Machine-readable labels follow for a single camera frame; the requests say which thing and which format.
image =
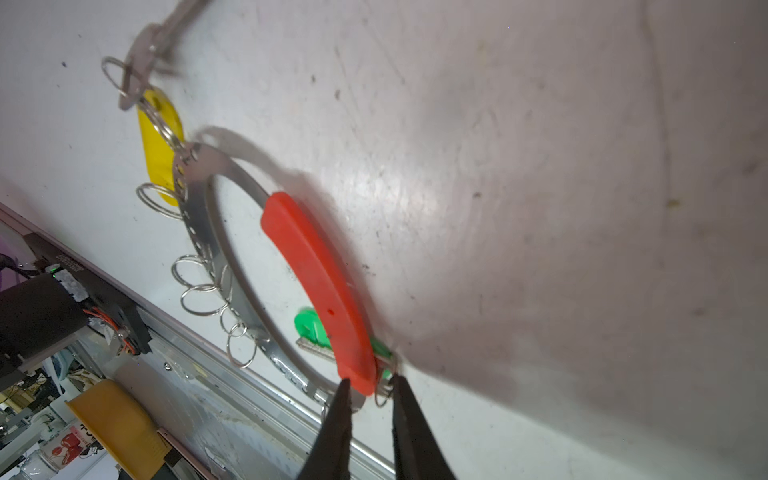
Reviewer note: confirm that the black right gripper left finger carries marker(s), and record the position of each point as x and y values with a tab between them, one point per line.
330	454

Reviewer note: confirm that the green plastic key tag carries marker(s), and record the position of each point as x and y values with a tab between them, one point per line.
308	325

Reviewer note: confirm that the yellow plastic key tag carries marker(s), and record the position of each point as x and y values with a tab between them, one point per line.
159	193

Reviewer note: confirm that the yellow parts tray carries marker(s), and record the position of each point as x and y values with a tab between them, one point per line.
123	427

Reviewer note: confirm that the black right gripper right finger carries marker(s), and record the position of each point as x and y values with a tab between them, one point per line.
416	452

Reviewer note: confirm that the metal keyring disc red grip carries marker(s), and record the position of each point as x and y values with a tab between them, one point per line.
269	235

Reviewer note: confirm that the silver key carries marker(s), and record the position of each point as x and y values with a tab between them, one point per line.
149	46
327	353

